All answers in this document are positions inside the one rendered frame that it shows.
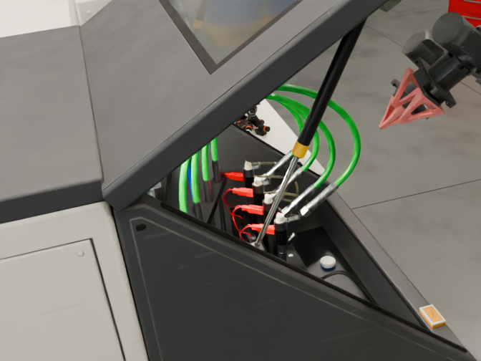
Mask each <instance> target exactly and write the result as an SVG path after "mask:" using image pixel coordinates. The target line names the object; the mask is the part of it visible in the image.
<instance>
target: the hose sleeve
mask: <svg viewBox="0 0 481 361"><path fill-rule="evenodd" d="M338 188H339V187H338V186H337V185H336V184H335V182H333V183H331V184H330V185H329V186H328V187H327V188H325V189H324V190H323V191H322V192H321V193H320V194H318V195H317V197H315V198H314V199H313V200H312V201H310V202H309V203H308V204H307V205H306V208H307V209H308V210H309V211H310V212H312V211H313V210H314V209H316V208H317V207H318V206H319V205H320V204H321V203H323V202H324V201H325V200H326V199H327V198H328V197H329V196H330V195H332V194H333V193H334V192H335V191H336V190H337V189H338Z"/></svg>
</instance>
